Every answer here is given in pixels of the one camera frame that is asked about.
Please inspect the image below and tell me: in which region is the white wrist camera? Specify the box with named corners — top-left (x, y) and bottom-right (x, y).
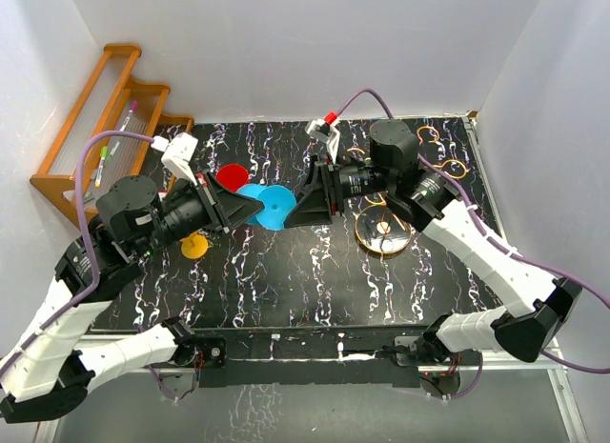
top-left (305, 111), bottom-right (340, 163)
top-left (151, 132), bottom-right (198, 185)

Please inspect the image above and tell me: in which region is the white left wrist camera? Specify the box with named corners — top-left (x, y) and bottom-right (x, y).
top-left (151, 132), bottom-right (198, 185)

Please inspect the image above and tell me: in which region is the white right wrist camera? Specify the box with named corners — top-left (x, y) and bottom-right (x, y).
top-left (305, 111), bottom-right (340, 163)

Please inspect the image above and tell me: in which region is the gold wire wine glass rack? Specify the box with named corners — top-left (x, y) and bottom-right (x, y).
top-left (347, 125), bottom-right (468, 256)

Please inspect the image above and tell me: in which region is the blue wine glass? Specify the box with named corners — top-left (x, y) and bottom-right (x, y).
top-left (237, 184), bottom-right (296, 232)

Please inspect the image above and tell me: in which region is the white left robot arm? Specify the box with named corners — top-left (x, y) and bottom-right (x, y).
top-left (1, 173), bottom-right (264, 424)

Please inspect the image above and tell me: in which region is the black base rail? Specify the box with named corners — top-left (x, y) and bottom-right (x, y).
top-left (156, 324), bottom-right (482, 391)

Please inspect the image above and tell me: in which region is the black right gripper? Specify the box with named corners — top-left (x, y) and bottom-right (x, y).
top-left (282, 153), bottom-right (395, 228)

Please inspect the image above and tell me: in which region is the red wine glass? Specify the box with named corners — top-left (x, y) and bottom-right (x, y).
top-left (216, 164), bottom-right (250, 191)

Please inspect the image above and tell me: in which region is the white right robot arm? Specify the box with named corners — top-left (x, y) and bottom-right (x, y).
top-left (284, 115), bottom-right (582, 364)

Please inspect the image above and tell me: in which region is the wooden stepped shelf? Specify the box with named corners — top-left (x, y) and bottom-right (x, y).
top-left (30, 44), bottom-right (194, 225)

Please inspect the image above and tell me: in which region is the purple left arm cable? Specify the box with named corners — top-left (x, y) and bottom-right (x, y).
top-left (0, 131), bottom-right (180, 404)

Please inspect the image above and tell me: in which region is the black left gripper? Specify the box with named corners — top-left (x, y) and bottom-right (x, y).
top-left (134, 168), bottom-right (265, 259)

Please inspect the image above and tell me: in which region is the yellow wine glass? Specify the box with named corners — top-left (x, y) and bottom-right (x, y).
top-left (180, 232), bottom-right (209, 260)

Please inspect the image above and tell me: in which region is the purple capped marker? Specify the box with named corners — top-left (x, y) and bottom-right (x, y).
top-left (119, 101), bottom-right (138, 131)

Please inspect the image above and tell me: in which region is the green capped marker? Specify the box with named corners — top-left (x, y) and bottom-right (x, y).
top-left (94, 146), bottom-right (108, 188)

